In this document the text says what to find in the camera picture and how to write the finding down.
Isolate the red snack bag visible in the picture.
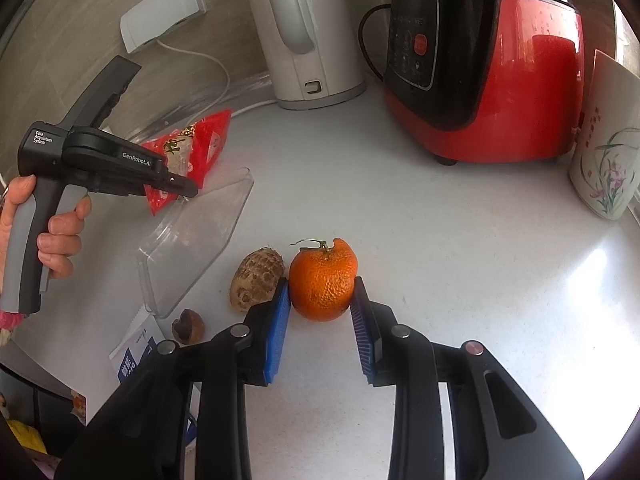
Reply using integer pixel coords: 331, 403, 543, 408
139, 108, 232, 217

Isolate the orange tangerine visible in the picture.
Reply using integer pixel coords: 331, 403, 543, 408
288, 238, 359, 323

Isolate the red black blender base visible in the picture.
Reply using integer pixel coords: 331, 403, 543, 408
382, 0, 586, 166

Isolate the black power cable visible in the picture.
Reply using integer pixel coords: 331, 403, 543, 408
358, 3, 394, 81

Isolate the white electric kettle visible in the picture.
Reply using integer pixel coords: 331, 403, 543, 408
240, 0, 368, 110

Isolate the person's left hand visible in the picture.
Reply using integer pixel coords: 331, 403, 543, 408
0, 175, 93, 287

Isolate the clear plastic box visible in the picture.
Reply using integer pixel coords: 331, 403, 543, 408
137, 167, 255, 319

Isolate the white power cable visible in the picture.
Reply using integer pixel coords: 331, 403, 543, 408
159, 40, 275, 117

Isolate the clear plastic tube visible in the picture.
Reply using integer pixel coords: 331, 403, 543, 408
134, 72, 276, 142

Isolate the floral ceramic cup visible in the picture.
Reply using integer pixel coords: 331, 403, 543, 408
568, 49, 640, 220

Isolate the white wall socket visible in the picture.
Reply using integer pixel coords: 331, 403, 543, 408
119, 0, 208, 55

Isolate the dark brown chestnut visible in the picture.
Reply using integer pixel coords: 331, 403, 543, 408
171, 308, 206, 346

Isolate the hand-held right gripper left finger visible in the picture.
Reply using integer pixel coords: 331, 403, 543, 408
55, 277, 292, 480

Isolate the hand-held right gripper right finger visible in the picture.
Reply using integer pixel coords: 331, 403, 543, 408
348, 276, 586, 480

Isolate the brown taro root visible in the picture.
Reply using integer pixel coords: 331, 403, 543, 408
228, 247, 285, 314

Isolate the white blue wipe packet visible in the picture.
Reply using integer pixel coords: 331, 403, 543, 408
108, 312, 167, 387

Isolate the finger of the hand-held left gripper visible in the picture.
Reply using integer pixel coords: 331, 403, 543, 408
144, 169, 200, 199

